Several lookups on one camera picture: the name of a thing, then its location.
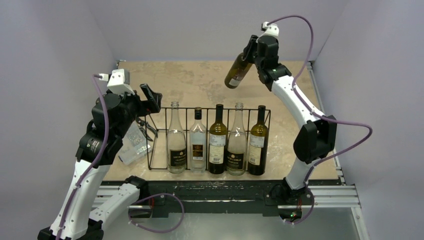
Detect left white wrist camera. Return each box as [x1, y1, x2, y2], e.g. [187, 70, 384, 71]
[98, 68, 135, 97]

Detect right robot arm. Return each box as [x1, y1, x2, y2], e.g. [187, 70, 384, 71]
[243, 35, 337, 204]

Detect green bottle white label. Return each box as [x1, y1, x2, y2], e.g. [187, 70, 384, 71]
[208, 104, 228, 175]

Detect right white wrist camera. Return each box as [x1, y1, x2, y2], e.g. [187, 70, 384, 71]
[260, 21, 280, 39]

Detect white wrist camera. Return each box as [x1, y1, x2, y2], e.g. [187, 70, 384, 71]
[98, 68, 135, 97]
[260, 21, 280, 39]

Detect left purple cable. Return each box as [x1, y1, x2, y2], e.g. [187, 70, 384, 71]
[54, 74, 110, 240]

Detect black wire wine rack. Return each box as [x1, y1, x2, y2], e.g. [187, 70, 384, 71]
[141, 107, 271, 170]

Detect clear bottle black label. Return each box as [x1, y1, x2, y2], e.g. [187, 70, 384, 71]
[226, 102, 247, 176]

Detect purple cable loop under table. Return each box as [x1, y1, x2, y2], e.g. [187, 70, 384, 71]
[128, 192, 185, 234]

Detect black pruning shears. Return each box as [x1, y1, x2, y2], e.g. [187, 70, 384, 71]
[135, 117, 158, 142]

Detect black table front rail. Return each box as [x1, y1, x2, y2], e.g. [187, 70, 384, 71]
[96, 178, 362, 220]

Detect clear bottle black cap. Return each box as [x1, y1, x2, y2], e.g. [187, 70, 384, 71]
[189, 107, 207, 173]

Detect clear tall bottle dark label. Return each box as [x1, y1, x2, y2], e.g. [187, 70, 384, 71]
[166, 101, 187, 174]

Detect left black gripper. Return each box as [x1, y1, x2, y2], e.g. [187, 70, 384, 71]
[114, 83, 161, 138]

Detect dark bottle silver neck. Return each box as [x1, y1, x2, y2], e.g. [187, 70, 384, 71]
[224, 53, 252, 89]

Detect dark green wine bottle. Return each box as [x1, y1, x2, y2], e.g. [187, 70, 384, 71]
[247, 105, 269, 176]

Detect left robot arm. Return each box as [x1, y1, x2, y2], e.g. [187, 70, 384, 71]
[37, 83, 163, 240]

